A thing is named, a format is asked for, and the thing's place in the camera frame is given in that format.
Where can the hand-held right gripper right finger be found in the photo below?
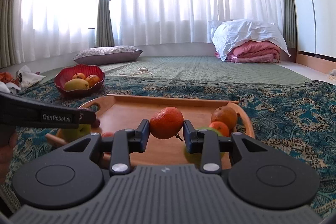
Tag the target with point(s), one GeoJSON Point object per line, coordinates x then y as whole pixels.
{"type": "Point", "coordinates": [188, 136]}

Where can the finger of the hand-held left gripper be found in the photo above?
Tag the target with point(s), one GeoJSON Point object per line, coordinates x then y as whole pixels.
{"type": "Point", "coordinates": [88, 117]}

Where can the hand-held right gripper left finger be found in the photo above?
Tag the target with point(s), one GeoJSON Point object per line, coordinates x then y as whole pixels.
{"type": "Point", "coordinates": [143, 134]}

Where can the dark plum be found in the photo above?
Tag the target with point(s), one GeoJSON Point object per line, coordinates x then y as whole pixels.
{"type": "Point", "coordinates": [97, 123]}

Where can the green apple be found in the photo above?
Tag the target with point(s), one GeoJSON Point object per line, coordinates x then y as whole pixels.
{"type": "Point", "coordinates": [191, 157]}
{"type": "Point", "coordinates": [74, 133]}

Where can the small tangerine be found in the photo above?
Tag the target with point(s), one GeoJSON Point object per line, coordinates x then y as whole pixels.
{"type": "Point", "coordinates": [107, 134]}

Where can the wooden tray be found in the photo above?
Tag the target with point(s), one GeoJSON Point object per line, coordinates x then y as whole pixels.
{"type": "Point", "coordinates": [126, 113]}

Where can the large orange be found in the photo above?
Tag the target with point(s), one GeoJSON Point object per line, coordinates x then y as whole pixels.
{"type": "Point", "coordinates": [225, 114]}

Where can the person's left hand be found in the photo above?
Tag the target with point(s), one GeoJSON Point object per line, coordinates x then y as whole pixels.
{"type": "Point", "coordinates": [5, 155]}

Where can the red bowl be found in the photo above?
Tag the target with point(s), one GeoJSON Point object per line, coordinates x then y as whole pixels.
{"type": "Point", "coordinates": [76, 92]}

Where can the yellow mango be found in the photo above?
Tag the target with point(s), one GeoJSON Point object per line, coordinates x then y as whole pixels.
{"type": "Point", "coordinates": [76, 84]}

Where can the orange fruit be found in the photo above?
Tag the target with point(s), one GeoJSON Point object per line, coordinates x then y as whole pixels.
{"type": "Point", "coordinates": [92, 80]}
{"type": "Point", "coordinates": [79, 76]}

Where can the white plastic bag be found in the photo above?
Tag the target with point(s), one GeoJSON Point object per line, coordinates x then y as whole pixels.
{"type": "Point", "coordinates": [29, 78]}

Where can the floral pillow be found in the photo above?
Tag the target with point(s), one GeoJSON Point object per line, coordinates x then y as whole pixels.
{"type": "Point", "coordinates": [105, 54]}

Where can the green quilt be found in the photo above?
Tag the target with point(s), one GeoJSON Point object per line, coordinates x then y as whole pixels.
{"type": "Point", "coordinates": [210, 69]}

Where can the teal paisley blanket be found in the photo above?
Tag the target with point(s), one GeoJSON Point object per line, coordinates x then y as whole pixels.
{"type": "Point", "coordinates": [288, 121]}

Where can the pink folded blanket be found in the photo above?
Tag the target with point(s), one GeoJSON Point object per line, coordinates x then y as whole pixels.
{"type": "Point", "coordinates": [252, 52]}

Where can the white pillow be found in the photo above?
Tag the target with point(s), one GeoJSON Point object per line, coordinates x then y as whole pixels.
{"type": "Point", "coordinates": [249, 29]}

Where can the white wardrobe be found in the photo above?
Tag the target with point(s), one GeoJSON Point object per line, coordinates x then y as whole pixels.
{"type": "Point", "coordinates": [315, 3]}

